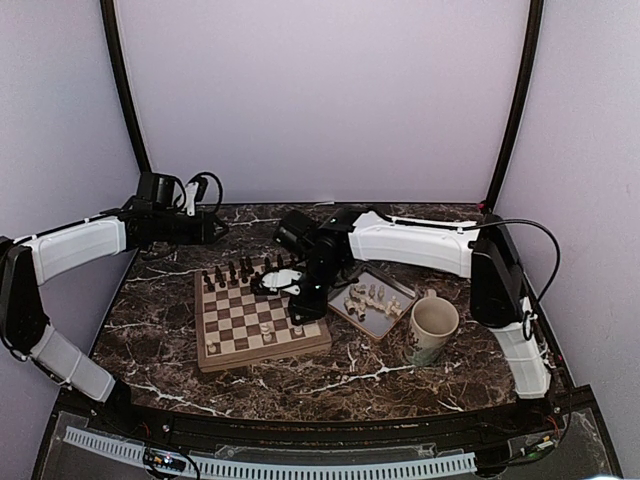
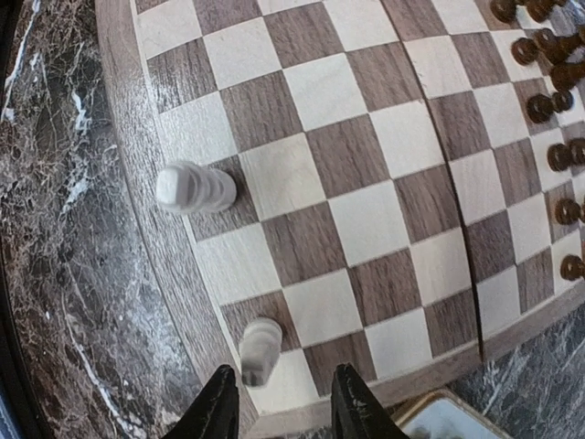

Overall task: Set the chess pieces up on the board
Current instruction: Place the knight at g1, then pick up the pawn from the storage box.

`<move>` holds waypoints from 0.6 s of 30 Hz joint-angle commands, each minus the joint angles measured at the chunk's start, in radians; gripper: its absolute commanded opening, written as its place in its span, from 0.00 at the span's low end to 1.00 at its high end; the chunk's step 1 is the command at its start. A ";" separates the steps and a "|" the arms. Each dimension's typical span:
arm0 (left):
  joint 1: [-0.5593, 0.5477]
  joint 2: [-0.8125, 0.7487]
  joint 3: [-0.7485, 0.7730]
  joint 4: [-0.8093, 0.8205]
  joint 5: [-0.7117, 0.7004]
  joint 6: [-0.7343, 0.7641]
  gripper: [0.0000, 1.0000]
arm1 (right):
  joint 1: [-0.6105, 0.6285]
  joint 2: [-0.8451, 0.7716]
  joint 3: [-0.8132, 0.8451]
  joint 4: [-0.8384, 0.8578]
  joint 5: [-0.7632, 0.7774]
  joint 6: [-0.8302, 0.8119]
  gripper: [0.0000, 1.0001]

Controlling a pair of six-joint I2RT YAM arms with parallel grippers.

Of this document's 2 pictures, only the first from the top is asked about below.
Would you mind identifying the metal tray wood rim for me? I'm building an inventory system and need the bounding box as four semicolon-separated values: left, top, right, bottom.
328;264;418;340

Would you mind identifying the black frame post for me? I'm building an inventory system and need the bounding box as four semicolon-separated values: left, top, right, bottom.
99;0;164;210
482;0;544;213

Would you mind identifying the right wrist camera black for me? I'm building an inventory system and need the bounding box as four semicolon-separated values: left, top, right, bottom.
273;210;319;254

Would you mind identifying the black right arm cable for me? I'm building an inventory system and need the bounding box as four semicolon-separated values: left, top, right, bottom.
474;219;561;321

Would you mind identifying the wooden chess board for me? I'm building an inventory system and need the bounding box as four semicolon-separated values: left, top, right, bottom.
194;258;332;373

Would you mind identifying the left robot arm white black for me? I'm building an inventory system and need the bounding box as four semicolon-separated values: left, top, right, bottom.
1;208;229;436

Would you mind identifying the dark chess piece far left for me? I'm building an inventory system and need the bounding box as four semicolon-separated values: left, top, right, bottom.
201;270;215;292

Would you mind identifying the ceramic mug shell print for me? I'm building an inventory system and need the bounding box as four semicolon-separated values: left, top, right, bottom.
404;289;460;367

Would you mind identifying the white slotted cable duct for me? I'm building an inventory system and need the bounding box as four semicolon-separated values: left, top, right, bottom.
62;427;477;479

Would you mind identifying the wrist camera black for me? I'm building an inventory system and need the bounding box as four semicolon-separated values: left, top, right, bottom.
136;172;178;209
273;210;319;254

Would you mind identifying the white chess piece pair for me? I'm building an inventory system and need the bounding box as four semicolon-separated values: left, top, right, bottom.
386;296;403;317

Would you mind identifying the white chess piece tall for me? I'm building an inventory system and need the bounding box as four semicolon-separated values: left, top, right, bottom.
260;323;273;344

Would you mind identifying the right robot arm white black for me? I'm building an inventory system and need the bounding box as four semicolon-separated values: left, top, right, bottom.
251;208;552;434

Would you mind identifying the black front rail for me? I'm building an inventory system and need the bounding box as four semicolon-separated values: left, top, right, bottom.
46;376;595;450

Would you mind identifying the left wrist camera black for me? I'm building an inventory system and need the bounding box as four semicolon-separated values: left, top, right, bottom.
136;172;178;209

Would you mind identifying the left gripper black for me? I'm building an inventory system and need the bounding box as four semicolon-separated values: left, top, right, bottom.
153;210;228;245

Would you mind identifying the left black frame post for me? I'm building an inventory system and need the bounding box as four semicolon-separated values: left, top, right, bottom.
99;0;164;210

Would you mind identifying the right black frame post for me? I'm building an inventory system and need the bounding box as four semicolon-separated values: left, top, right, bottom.
482;0;544;213

